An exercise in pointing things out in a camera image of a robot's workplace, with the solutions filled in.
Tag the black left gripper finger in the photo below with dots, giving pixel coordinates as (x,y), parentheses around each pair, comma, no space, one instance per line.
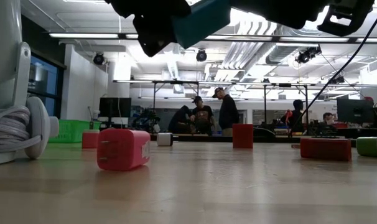
(151,7)
(157,34)

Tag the teal block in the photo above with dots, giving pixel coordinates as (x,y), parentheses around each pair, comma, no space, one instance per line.
(201,25)

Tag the small white cylinder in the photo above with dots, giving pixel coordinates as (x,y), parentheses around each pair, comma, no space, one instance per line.
(164,139)

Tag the red cylinder with white cap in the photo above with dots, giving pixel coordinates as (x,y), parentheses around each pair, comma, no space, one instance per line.
(90,141)

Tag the red cube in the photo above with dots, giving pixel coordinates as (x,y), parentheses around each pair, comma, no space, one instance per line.
(242,136)

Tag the red rectangular block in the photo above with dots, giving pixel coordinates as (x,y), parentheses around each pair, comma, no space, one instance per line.
(325,149)

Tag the green cylinder with white end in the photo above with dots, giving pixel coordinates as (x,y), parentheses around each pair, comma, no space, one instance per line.
(370,147)

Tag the long ceiling light bar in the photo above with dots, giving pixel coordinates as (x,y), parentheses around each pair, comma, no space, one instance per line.
(82,35)

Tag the black computer monitor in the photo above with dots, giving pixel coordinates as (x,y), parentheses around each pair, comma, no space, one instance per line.
(355,110)
(115,107)

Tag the small black hanging spotlight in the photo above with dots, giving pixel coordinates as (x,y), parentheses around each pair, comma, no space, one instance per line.
(336,80)

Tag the dark framed window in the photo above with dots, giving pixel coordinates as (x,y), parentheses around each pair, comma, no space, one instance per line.
(45,81)

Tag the green plastic basket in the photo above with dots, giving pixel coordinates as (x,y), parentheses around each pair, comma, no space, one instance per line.
(70,132)

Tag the white round desk fan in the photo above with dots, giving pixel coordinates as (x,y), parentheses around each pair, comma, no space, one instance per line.
(5,46)

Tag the black hanging camera cluster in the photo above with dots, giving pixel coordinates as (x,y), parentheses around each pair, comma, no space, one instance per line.
(308,54)

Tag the black metal rack frame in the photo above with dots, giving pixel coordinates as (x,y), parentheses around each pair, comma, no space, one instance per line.
(185,82)
(265,105)

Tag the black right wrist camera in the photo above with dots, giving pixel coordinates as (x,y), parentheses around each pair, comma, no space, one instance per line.
(362,18)

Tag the black aluminium table frame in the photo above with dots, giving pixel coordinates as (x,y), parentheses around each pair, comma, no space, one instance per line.
(207,138)

